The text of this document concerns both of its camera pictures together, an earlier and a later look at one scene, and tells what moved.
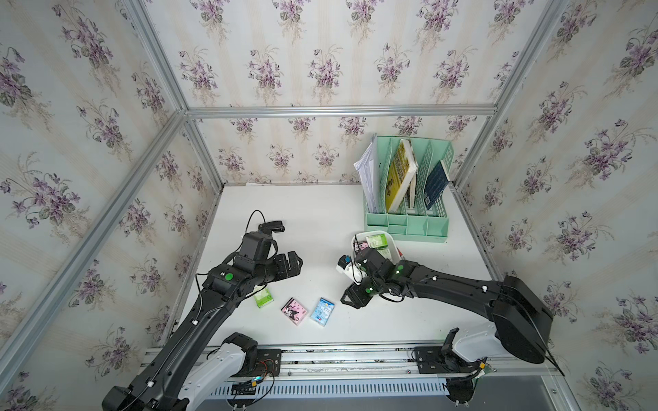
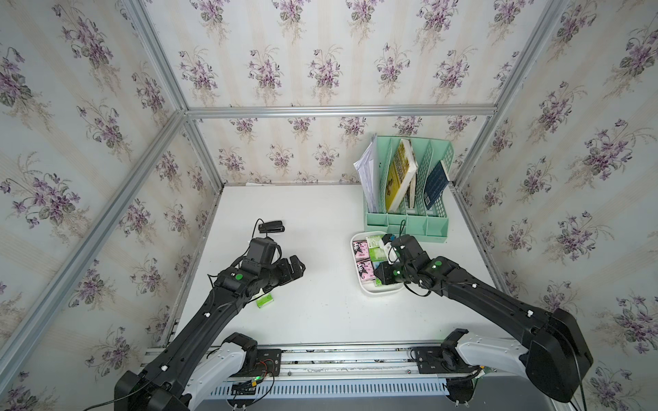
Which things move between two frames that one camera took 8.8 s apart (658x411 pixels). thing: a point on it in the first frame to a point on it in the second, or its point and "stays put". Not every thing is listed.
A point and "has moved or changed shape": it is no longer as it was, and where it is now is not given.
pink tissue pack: x=295 y=311 has moved or changed shape
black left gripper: x=284 y=271 stays put
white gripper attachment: x=346 y=265 to x=388 y=237
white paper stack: x=367 y=169 stays put
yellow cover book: x=403 y=169 stays put
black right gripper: x=354 y=297 to x=382 y=276
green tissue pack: x=377 y=241 stays put
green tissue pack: x=262 y=296 stays put
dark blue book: x=436 y=184 stays put
